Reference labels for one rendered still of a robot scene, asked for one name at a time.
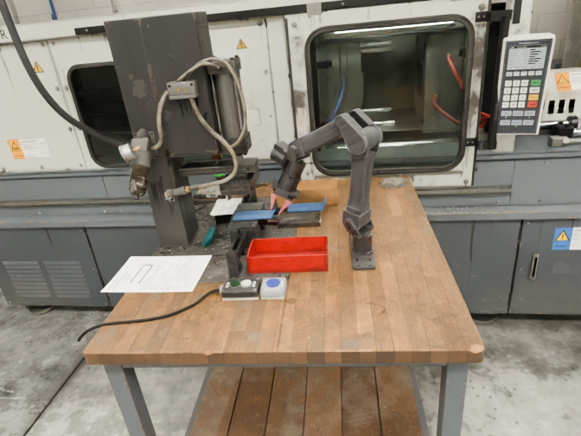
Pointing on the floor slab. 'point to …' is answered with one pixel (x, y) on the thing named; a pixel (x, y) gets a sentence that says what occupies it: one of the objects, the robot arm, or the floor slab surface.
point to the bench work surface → (310, 338)
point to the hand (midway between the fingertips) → (275, 209)
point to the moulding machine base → (120, 249)
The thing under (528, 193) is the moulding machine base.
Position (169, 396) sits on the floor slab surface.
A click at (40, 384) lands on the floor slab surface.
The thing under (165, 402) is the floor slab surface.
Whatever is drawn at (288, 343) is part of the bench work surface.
